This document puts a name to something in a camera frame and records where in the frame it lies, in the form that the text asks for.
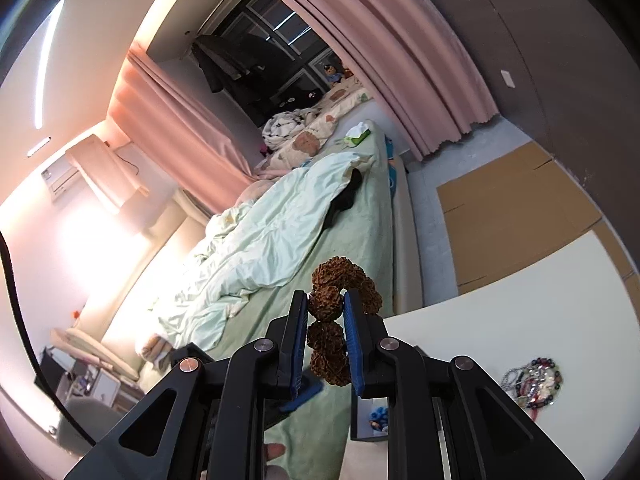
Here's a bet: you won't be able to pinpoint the cream bear print blanket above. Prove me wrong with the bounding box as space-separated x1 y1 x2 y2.
255 85 373 178

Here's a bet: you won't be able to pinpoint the wide pink curtain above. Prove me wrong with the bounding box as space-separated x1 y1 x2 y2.
235 0 501 161

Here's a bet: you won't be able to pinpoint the thick black cable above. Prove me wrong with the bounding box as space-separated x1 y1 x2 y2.
0 230 98 448

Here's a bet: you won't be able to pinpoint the white black patterned blanket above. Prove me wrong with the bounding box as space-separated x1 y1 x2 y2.
262 109 308 151

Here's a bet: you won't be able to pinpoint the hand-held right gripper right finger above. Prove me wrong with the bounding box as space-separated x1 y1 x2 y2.
343 289 586 480

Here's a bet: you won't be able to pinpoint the white air conditioner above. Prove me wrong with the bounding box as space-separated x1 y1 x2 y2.
40 132 131 201

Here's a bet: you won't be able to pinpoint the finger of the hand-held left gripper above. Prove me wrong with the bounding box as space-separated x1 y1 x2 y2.
278 381 327 413

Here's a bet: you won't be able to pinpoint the small white light bar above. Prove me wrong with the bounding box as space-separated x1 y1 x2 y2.
27 135 56 157

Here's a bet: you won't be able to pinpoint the dark brown wardrobe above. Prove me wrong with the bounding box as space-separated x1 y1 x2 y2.
405 0 640 281

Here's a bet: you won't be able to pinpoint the brown cardboard sheet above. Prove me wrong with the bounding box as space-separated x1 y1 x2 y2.
436 141 636 296

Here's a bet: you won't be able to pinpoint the cream cloth cover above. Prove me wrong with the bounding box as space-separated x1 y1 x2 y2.
65 132 156 233

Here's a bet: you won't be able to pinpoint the beige headboard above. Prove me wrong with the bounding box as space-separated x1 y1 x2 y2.
75 187 211 361

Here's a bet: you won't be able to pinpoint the light green quilt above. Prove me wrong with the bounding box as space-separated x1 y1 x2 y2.
150 152 373 351

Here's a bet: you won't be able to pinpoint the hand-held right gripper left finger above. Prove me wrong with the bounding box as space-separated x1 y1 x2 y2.
64 290 310 480

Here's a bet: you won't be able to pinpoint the dark window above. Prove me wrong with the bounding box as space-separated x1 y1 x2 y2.
200 0 351 128

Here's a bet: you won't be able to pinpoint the black jewelry box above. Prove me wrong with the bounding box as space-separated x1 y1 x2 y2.
350 395 391 443

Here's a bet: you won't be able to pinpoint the printed pillow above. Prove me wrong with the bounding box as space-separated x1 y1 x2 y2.
140 332 176 363

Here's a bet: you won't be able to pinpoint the black plush toy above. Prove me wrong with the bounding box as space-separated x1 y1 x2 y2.
272 87 323 111

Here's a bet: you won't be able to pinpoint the bed with green sheet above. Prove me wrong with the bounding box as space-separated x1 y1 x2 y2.
135 120 426 461

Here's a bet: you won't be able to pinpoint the pile of mixed bead bracelets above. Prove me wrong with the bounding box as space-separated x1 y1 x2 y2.
500 356 564 421

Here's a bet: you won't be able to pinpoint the green tissue pack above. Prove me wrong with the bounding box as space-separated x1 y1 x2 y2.
342 121 373 148

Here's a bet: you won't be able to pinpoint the gathered pink curtain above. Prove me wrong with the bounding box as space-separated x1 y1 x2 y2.
107 42 258 216

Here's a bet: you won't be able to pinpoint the brown seed bead bracelet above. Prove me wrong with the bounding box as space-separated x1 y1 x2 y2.
306 256 383 387

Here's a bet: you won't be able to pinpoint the hanging dark clothes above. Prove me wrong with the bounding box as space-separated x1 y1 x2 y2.
192 30 281 93

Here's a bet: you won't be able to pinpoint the beige cushion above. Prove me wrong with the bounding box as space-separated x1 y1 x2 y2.
50 327 141 381

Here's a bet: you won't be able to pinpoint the blue printed cloth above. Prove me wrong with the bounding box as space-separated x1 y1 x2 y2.
382 135 401 196

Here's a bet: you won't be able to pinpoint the black garment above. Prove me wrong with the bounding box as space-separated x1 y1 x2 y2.
325 169 363 231

